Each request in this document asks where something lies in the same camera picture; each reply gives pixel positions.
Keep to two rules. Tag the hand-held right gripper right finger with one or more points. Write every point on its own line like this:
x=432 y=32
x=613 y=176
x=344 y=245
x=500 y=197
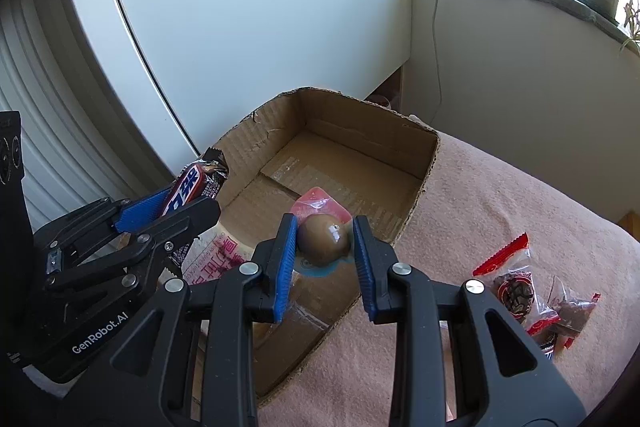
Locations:
x=365 y=267

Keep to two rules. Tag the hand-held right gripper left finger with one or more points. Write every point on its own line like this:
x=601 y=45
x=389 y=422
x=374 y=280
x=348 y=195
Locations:
x=282 y=267

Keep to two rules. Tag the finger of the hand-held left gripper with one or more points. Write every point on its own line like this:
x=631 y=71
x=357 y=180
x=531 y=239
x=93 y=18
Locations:
x=142 y=212
x=187 y=219

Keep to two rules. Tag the chocolate bar with white letters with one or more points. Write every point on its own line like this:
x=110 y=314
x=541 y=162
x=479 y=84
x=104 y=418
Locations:
x=187 y=187

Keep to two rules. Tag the packaged brown egg red packet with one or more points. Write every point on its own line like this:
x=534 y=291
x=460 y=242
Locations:
x=320 y=237

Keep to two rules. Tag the brown cardboard box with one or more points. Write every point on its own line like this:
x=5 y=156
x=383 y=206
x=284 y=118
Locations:
x=350 y=167

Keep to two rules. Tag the red-edged clear snack packet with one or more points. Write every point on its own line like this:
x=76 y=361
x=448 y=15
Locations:
x=515 y=292

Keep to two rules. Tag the bread packet with pink print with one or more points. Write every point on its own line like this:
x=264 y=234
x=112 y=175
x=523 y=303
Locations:
x=215 y=257

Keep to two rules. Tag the pink blanket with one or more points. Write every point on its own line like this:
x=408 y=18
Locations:
x=475 y=207

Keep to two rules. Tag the white ribbed panel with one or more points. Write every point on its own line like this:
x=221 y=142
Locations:
x=45 y=82

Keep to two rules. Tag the clear packet of dark snack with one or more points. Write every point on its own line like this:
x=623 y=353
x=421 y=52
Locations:
x=575 y=312

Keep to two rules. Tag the white cabinet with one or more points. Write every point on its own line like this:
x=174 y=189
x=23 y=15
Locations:
x=250 y=7

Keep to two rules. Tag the small drooping plant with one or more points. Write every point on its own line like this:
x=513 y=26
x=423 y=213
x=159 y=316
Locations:
x=632 y=14

